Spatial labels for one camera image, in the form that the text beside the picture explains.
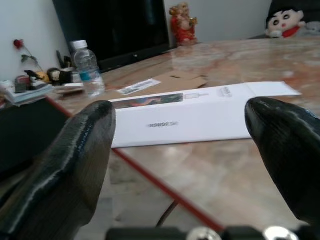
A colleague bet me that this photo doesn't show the long white Honor box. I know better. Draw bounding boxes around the long white Honor box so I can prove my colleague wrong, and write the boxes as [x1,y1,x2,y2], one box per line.
[108,81,303,149]

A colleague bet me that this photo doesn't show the small dark-haired figurine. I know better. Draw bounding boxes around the small dark-haired figurine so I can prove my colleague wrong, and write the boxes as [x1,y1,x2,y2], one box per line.
[46,66,76,87]

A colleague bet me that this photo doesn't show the red gold deity figurine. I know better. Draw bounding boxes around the red gold deity figurine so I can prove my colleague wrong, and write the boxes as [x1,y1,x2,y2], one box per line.
[169,1,199,47]

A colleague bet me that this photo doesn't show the thin black cable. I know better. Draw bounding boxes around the thin black cable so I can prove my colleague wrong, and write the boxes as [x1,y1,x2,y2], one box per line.
[157,198,177,228]

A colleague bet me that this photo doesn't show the Shin-chan plush doll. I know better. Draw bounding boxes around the Shin-chan plush doll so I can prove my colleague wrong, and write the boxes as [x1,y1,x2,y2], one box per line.
[264,2,307,40]

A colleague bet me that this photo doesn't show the clear plastic water bottle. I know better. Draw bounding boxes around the clear plastic water bottle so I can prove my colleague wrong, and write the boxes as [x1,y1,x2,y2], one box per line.
[69,39,106,99]

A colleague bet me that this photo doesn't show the flat brown cardboard piece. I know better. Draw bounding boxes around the flat brown cardboard piece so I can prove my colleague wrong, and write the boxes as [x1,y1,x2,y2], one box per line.
[104,70,209,97]

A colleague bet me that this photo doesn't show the small black yellow figurine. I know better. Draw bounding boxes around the small black yellow figurine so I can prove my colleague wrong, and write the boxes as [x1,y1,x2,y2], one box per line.
[23,69,51,83]

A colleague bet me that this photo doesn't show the black chair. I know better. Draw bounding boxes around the black chair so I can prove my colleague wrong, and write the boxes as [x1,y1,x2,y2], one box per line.
[0,97,73,177]

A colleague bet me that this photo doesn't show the red artificial rose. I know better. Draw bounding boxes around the red artificial rose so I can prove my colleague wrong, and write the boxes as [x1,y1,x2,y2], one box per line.
[13,38,45,72]

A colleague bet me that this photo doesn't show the black television screen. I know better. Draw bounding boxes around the black television screen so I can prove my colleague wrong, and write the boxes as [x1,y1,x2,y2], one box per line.
[51,0,177,74]

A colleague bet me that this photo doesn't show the grey soft toy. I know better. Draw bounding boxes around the grey soft toy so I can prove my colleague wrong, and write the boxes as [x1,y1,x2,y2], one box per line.
[298,21,320,38]

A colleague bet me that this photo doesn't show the white printed label strip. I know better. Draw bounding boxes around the white printed label strip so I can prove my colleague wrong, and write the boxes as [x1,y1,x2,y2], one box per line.
[117,78,162,96]

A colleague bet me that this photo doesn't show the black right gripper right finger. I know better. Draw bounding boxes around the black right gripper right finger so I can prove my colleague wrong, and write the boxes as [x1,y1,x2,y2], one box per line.
[244,97,320,225]

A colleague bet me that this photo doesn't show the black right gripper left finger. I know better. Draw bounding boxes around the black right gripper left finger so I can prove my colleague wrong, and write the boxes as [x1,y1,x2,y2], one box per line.
[0,100,117,240]

